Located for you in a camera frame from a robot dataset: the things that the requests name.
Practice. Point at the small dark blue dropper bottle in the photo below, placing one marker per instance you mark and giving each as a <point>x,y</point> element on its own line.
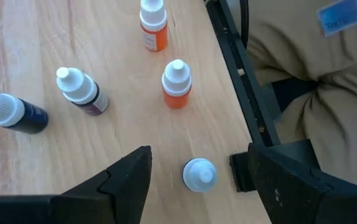
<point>31,118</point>

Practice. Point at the small white-capped dropper bottle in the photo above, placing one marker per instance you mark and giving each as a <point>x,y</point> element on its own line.
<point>176,81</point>
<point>200,175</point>
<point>159,39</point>

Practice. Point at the small black dropper bottle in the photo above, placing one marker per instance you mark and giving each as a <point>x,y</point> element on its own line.
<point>78,85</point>

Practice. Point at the dark chair seat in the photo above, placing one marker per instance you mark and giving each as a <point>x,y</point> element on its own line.
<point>290,90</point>

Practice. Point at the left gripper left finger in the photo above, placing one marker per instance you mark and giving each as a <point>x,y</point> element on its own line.
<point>125,186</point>

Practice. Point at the blue name badge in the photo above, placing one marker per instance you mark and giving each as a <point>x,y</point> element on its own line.
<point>343,15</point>

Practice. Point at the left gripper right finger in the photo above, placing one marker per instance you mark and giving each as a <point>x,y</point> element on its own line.
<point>284,193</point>

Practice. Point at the black aluminium table frame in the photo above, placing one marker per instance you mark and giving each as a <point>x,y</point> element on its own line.
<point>243,87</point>

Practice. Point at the person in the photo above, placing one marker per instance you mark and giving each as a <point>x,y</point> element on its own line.
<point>337,109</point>

